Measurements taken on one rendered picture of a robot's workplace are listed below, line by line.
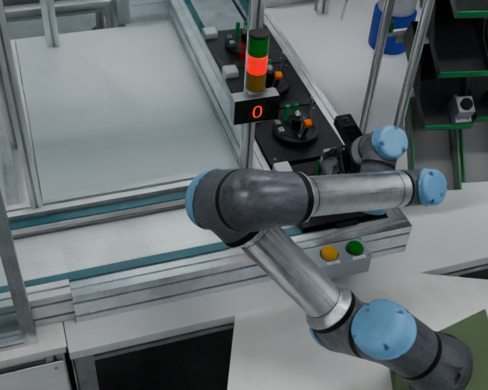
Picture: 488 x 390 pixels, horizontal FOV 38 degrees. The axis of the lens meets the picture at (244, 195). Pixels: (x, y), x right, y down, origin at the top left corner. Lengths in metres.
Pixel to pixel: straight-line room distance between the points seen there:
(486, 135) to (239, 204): 1.03
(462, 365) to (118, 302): 0.80
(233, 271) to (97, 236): 0.37
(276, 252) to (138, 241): 0.58
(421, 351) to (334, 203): 0.35
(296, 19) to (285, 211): 1.75
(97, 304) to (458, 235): 1.01
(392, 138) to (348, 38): 1.30
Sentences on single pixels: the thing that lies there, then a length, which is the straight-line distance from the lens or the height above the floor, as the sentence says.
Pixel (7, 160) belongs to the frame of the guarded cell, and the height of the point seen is 0.88.
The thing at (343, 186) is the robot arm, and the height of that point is 1.41.
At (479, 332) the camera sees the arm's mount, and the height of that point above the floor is 1.09.
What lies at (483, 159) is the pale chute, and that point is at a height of 1.03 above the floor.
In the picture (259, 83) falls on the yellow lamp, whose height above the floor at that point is 1.29.
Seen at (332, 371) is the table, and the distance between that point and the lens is 1.74.
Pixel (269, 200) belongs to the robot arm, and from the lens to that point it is 1.24.
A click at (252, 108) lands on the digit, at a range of 1.83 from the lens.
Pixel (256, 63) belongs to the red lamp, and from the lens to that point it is 1.75.
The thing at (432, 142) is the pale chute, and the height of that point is 1.08.
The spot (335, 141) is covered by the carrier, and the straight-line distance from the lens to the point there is 2.15.
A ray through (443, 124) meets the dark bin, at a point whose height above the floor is 1.20.
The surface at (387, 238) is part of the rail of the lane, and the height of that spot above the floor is 0.93.
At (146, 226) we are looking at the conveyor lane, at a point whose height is 0.92.
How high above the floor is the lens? 2.30
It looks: 44 degrees down
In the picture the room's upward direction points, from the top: 4 degrees clockwise
